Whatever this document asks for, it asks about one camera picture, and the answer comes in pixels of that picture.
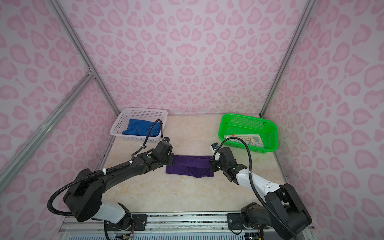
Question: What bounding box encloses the corner aluminium post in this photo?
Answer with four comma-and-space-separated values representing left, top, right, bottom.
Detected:
259, 0, 319, 119
47, 0, 123, 118

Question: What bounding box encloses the right corner aluminium post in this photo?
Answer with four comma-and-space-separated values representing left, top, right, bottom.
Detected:
259, 0, 319, 119

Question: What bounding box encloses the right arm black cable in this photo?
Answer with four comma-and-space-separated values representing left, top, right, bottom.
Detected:
218, 136, 301, 240

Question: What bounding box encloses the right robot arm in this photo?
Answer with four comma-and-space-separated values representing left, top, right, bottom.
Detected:
211, 143, 312, 240

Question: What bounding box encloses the left diagonal aluminium strut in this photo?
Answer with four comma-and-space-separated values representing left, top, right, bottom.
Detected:
1, 71, 94, 193

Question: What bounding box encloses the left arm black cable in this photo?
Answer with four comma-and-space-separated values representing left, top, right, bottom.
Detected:
47, 119, 169, 217

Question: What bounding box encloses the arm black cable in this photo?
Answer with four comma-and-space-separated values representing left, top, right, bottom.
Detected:
218, 136, 301, 240
47, 119, 169, 217

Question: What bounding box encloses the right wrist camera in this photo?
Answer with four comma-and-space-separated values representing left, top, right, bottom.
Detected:
211, 143, 220, 153

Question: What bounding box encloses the left corner aluminium post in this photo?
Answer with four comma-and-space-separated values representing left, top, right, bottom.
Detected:
47, 0, 123, 118

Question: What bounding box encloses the green plastic basket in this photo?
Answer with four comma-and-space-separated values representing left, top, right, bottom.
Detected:
218, 114, 279, 154

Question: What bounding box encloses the purple towel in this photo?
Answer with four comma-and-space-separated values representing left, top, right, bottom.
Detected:
166, 155, 214, 178

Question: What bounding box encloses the blue towel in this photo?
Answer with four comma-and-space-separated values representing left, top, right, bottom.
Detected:
122, 119, 161, 137

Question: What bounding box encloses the white plastic basket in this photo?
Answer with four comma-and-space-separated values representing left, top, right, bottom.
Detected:
110, 108, 168, 142

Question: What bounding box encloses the patterned towel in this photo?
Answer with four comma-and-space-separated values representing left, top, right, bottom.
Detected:
224, 135, 264, 148

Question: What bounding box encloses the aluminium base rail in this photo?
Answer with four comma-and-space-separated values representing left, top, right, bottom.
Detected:
58, 209, 316, 240

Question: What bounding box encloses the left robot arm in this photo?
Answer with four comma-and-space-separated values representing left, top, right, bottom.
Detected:
63, 138, 174, 230

